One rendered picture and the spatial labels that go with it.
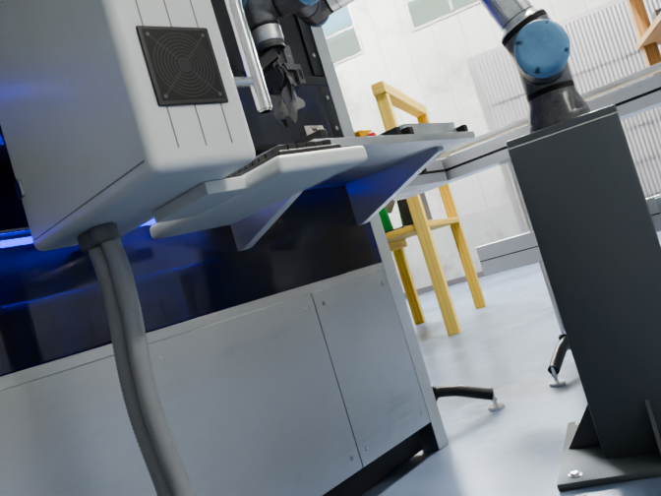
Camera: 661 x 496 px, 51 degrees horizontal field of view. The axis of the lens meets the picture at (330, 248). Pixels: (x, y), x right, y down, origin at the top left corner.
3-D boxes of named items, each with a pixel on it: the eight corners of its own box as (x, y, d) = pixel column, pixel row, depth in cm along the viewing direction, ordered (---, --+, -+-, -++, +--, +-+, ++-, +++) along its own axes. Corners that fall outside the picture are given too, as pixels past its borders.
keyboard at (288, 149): (164, 221, 139) (160, 210, 139) (221, 211, 148) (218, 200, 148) (280, 157, 109) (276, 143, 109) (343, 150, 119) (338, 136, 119)
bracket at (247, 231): (237, 251, 171) (222, 201, 172) (246, 249, 174) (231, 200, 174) (338, 213, 150) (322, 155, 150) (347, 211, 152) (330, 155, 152)
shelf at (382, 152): (176, 214, 170) (174, 206, 171) (347, 189, 224) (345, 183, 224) (316, 148, 140) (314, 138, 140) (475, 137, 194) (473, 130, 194)
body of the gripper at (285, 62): (307, 85, 178) (294, 40, 178) (284, 84, 171) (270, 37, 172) (286, 96, 183) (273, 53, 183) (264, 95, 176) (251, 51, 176)
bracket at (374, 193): (357, 225, 210) (344, 184, 210) (363, 223, 212) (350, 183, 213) (451, 192, 188) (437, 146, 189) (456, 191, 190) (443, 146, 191)
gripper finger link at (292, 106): (315, 117, 176) (301, 85, 177) (299, 117, 171) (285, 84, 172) (306, 123, 178) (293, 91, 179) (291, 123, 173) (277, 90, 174)
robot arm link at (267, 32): (266, 22, 172) (244, 35, 177) (270, 38, 171) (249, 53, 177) (285, 25, 177) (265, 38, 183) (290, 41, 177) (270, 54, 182)
